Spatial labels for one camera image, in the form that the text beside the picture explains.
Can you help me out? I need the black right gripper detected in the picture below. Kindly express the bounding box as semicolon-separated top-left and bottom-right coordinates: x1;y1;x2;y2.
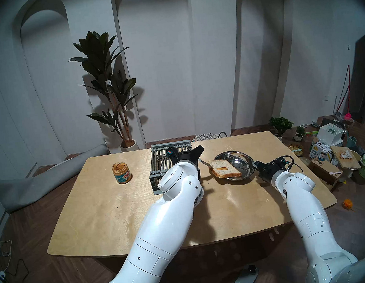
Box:
252;155;296;183

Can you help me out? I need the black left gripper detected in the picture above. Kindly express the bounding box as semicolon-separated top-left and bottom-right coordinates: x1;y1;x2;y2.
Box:
176;144;207;174

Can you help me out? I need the round steel plate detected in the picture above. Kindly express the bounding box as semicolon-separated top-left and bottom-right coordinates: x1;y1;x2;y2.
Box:
213;149;257;184

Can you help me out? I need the slice of bread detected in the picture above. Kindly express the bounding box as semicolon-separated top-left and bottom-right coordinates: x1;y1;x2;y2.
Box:
208;157;242;181

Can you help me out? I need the open peanut butter jar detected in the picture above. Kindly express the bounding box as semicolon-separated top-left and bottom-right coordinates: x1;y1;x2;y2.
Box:
112;161;133;185

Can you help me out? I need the grey dish rack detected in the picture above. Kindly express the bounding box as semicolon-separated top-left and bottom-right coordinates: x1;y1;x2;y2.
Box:
146;138;205;196

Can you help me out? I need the small yellow dish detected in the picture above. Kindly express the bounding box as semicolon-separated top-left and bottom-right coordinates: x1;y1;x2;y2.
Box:
288;143;303;158

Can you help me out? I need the small bushy potted plant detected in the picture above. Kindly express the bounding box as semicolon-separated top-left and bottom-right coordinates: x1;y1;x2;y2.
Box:
268;115;295;142

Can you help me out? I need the tiny potted plant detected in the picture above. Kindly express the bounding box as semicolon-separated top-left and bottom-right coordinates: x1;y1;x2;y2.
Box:
293;126;306;142

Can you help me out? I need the white printed carton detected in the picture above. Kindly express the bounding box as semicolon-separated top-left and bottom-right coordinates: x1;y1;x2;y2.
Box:
308;140;336;165

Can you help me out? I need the white plant pot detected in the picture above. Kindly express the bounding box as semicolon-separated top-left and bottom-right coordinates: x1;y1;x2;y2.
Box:
119;138;139;153

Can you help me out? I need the white open box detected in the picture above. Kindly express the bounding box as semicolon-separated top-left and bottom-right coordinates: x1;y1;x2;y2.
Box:
316;122;347;148

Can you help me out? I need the wooden cutting board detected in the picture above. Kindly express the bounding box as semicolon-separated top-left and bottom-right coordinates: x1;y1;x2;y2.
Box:
331;143;362;172

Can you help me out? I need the orange fluffy ball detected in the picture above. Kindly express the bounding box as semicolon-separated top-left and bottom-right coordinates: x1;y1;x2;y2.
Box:
341;198;355;214

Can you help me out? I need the tall dark leafy plant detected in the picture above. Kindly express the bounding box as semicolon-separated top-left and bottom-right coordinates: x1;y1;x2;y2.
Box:
66;26;144;147

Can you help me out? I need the rolled grey mat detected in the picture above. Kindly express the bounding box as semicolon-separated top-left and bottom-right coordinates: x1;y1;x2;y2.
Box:
0;143;114;215

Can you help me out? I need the white wire basket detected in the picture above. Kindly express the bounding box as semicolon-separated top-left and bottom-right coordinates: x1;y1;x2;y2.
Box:
191;132;219;142

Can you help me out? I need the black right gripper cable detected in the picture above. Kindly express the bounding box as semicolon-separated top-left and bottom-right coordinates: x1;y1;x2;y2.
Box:
271;153;304;177

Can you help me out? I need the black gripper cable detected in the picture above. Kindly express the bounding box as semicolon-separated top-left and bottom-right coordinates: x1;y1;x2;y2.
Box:
157;151;173;174
271;153;304;177

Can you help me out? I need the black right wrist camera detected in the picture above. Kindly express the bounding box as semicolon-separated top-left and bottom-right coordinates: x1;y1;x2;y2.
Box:
278;156;294;169

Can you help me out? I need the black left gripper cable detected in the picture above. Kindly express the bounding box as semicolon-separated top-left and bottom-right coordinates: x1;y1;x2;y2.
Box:
157;151;173;174

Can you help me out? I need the black floor cable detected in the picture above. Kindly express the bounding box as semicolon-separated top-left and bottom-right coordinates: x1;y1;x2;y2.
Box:
5;258;31;283

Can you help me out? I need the white floor cable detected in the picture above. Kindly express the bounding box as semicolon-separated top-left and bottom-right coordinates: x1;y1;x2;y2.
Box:
0;239;15;258

